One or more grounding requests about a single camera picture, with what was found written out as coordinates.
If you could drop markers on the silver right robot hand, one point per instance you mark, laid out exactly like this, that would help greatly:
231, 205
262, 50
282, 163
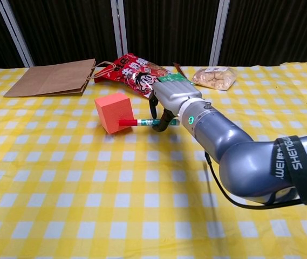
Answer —
176, 94

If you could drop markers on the red capped marker pen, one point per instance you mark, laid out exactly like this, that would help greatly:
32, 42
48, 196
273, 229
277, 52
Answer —
127, 123

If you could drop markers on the orange pink foam cube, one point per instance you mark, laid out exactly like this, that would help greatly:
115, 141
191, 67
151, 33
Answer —
115, 113

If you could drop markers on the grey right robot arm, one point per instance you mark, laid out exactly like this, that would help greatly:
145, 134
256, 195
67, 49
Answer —
237, 156

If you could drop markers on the small green packet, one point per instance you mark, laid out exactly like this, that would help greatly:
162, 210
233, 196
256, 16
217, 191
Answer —
173, 77

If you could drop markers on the clear bag of puffed snacks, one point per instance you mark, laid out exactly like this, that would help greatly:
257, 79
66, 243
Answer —
214, 78

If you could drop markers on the red cartoon snack bag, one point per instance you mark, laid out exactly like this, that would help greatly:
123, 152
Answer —
131, 78

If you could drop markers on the brown paper bag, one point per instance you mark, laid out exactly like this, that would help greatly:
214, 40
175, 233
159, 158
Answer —
50, 78

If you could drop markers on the yellow white checkered tablecloth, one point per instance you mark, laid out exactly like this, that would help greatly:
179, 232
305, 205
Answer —
88, 189

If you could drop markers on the white metal frame post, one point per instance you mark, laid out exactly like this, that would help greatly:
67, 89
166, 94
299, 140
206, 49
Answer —
219, 29
15, 32
118, 27

